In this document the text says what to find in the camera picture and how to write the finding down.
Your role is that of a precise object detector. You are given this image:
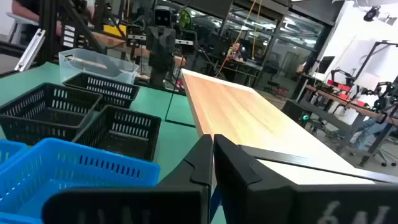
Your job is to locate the black computer monitor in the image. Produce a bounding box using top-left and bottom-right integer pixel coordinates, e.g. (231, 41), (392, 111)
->
(317, 55), (336, 75)

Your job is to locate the black ceiling spotlight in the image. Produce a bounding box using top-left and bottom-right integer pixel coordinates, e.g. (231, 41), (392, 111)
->
(363, 5), (382, 22)

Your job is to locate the wooden shelf board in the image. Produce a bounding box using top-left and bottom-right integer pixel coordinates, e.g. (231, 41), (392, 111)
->
(181, 68), (376, 186)

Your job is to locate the green table mat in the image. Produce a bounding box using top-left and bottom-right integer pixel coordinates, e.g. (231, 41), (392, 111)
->
(0, 61), (215, 224)

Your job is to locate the clear plastic bin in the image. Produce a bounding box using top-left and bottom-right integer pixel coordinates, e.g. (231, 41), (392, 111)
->
(58, 48), (140, 85)

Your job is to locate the silver aluminium extrusion bar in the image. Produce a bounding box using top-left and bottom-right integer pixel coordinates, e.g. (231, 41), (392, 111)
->
(14, 28), (47, 73)

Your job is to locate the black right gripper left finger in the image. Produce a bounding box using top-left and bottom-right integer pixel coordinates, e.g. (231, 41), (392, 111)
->
(42, 133), (214, 224)

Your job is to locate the black rig frame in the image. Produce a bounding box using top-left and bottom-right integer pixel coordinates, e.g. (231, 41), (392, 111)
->
(36, 0), (106, 66)

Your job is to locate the yellow box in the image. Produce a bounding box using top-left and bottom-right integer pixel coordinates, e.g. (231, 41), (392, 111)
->
(102, 24), (128, 38)

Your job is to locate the blue slotted plastic basket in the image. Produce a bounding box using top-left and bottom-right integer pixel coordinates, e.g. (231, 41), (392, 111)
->
(0, 138), (162, 224)
(0, 139), (29, 171)

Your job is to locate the black plate with white labels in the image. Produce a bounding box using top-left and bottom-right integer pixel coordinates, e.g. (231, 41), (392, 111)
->
(61, 23), (78, 49)

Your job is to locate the wooden background workbench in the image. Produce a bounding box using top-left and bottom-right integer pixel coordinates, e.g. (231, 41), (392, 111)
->
(306, 83), (398, 131)

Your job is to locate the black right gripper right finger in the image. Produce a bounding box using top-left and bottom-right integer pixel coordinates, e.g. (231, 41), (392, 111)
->
(213, 133), (398, 224)

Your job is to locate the person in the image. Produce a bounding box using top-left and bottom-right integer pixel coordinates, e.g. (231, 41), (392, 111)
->
(349, 116), (398, 153)
(226, 42), (245, 63)
(11, 0), (94, 37)

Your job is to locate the black slotted plastic basket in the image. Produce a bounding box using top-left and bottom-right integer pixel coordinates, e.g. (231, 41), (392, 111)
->
(0, 82), (103, 146)
(62, 72), (141, 110)
(72, 105), (162, 162)

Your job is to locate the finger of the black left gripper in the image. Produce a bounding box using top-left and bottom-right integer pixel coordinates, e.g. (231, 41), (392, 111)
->
(160, 26), (177, 65)
(146, 26), (162, 65)

